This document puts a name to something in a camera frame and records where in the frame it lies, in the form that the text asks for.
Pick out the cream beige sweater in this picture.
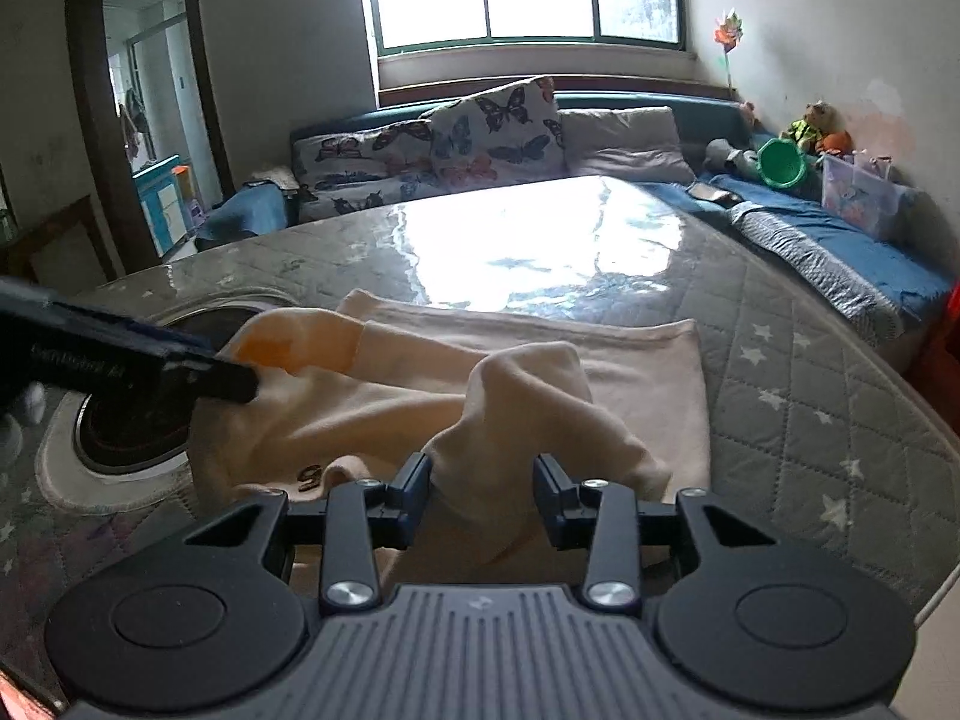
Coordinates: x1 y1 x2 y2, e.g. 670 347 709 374
187 291 711 587

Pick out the round black induction cooktop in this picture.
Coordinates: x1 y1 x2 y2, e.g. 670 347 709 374
73 304 262 476

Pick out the blue white small cabinet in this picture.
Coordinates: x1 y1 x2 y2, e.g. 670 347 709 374
133 154 192 259

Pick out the grey quilted star table cover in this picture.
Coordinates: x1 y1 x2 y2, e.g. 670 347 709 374
0 174 960 699

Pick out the butterfly print pillow flat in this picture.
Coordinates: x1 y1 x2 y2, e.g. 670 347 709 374
291 121 443 223

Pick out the beige plain cushion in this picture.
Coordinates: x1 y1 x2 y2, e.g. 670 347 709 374
560 106 695 185

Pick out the teal corner sofa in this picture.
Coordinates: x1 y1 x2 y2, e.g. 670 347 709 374
197 91 953 348

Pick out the butterfly print pillow upright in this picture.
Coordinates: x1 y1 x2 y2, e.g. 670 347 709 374
427 76 566 192

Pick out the green plastic bucket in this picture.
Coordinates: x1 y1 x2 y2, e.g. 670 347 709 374
757 138 807 190

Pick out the clear plastic storage bag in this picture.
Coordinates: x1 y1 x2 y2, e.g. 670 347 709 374
822 154 905 241

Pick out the plush toy on sofa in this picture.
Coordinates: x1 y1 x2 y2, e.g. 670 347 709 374
779 101 854 158

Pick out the colourful pinwheel toy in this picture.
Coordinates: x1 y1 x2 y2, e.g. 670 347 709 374
713 8 743 93

